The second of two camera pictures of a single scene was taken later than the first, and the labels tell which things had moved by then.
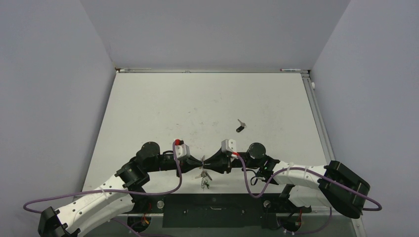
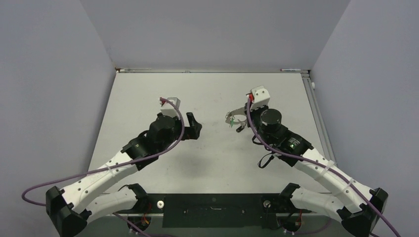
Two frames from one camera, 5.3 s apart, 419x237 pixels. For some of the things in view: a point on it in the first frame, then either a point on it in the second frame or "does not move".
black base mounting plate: (224, 210) does not move
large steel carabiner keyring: (204, 176) -> (230, 116)
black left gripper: (188, 163) -> (191, 132)
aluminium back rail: (210, 70) does not move
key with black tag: (241, 128) does not move
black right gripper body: (231, 162) -> (255, 116)
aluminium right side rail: (317, 120) does not move
